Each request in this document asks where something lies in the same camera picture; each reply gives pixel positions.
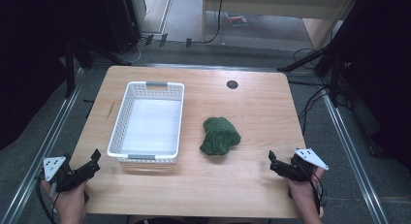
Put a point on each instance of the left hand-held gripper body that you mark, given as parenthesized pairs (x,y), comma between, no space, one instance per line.
(68,178)

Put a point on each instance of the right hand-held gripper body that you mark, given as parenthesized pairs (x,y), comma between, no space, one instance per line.
(300,167)

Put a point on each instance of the person's left hand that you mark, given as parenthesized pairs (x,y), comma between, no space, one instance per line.
(69,203)

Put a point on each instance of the person's right hand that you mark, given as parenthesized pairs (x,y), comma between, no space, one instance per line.
(302,193)

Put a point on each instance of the green crumpled cloth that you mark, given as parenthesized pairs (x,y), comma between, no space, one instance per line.
(219,136)

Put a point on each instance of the white perforated plastic basket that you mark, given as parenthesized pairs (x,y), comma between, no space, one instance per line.
(148,127)

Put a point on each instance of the black round table grommet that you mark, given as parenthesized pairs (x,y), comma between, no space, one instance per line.
(232,84)

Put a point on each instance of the black metal stand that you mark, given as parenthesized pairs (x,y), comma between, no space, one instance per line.
(69,72)

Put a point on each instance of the black tripod stand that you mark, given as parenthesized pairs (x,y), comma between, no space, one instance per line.
(307,60)

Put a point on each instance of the black cabinet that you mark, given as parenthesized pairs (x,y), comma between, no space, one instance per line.
(124,20)

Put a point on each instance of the red book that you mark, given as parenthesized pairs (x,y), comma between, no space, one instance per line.
(237,19)

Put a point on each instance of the light wooden furniture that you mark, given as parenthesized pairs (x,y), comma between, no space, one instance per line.
(274,1)

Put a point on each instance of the metal floor rail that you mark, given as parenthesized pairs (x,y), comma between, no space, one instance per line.
(35,159)
(355,159)

